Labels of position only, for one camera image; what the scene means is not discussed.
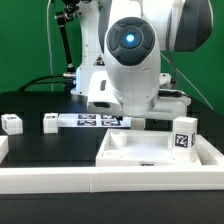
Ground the white square table top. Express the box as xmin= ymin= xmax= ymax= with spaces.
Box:
xmin=95 ymin=129 xmax=202 ymax=167

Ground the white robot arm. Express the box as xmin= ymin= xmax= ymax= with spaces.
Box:
xmin=77 ymin=0 xmax=213 ymax=120

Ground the white base marker plate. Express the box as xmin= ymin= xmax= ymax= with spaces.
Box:
xmin=58 ymin=113 xmax=131 ymax=127

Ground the white u-shaped obstacle fence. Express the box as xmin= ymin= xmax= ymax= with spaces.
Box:
xmin=0 ymin=137 xmax=224 ymax=194

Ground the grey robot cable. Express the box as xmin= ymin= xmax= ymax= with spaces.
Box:
xmin=159 ymin=53 xmax=214 ymax=111

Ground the black cable bundle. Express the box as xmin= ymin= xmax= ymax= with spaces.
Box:
xmin=17 ymin=73 xmax=76 ymax=93

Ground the white cable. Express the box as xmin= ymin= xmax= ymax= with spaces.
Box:
xmin=46 ymin=0 xmax=56 ymax=92

